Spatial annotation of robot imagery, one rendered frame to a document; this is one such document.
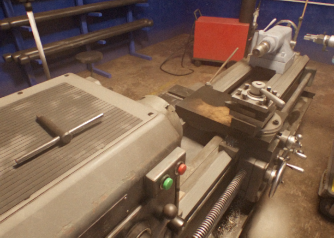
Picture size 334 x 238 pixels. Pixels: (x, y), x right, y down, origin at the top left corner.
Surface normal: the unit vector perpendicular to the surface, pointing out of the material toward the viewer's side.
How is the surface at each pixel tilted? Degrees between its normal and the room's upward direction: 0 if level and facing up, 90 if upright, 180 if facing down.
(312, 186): 0
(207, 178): 36
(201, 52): 90
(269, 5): 90
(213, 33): 90
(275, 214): 0
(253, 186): 90
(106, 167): 45
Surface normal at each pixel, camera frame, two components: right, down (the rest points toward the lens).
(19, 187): 0.00, -0.83
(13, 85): 0.79, 0.34
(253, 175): -0.62, 0.43
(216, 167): 0.46, -0.48
